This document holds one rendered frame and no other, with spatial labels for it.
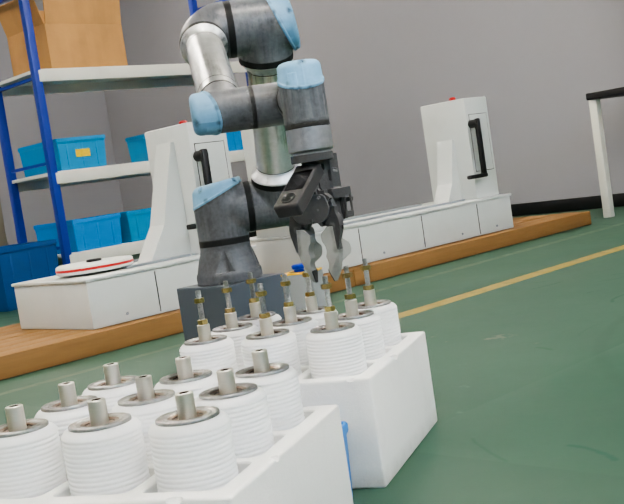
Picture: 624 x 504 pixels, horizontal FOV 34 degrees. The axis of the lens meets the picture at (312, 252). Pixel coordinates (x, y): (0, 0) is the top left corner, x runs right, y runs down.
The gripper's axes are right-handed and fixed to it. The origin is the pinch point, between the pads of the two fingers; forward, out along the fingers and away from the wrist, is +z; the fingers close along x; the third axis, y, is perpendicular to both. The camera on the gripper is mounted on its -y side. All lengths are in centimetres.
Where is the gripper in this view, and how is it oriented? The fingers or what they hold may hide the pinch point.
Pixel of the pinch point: (322, 274)
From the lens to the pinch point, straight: 169.0
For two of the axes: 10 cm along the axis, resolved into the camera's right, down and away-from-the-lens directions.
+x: -8.4, 0.9, 5.4
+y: 5.3, -1.4, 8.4
